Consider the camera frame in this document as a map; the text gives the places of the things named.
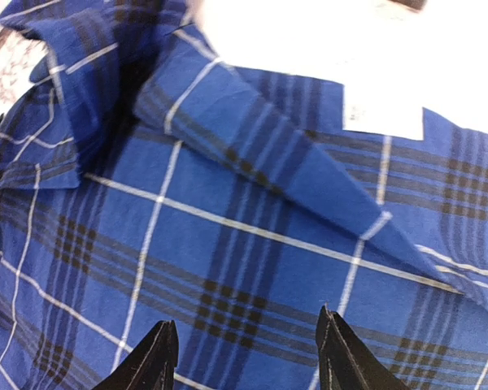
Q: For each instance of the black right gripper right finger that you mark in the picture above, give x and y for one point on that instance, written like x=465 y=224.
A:
x=345 y=362

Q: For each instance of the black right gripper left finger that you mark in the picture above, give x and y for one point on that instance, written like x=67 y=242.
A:
x=151 y=365

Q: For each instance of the blue plaid long sleeve shirt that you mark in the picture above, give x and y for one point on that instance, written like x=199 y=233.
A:
x=147 y=184

